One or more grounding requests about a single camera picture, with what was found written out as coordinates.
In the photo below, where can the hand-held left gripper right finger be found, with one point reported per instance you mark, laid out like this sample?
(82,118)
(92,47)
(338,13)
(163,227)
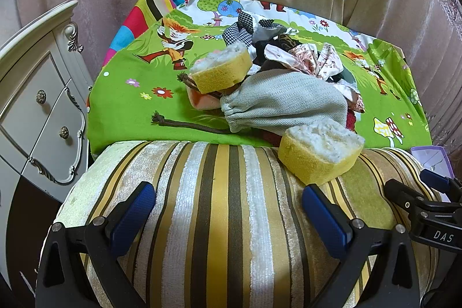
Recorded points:
(325,221)

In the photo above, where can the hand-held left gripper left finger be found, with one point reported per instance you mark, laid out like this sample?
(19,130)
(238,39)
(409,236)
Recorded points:
(133,214)

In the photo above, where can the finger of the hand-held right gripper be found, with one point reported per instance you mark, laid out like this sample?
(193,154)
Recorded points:
(400,194)
(435,180)

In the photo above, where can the purple storage box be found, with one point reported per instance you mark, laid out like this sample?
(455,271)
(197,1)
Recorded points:
(431,158)

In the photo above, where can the yellow sponge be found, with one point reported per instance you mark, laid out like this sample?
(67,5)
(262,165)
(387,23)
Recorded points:
(317,153)
(220,71)

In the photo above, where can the pink floral cloth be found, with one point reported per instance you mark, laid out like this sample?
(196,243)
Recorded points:
(310,59)

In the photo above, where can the light blue towel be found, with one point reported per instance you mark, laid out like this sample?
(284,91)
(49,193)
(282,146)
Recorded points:
(267,21)

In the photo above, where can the green cartoon printed blanket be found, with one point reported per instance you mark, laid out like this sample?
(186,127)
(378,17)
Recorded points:
(137,106)

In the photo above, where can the white carved dresser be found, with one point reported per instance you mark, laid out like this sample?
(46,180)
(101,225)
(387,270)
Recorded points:
(39,120)

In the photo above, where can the dark green cloth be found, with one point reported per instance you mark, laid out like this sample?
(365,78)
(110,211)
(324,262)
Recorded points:
(262,53)

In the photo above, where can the dark brown patterned cloth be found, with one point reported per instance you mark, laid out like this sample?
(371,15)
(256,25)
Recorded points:
(287,41)

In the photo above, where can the black white checked cloth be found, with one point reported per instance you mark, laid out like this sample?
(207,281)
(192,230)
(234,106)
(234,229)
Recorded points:
(240,30)

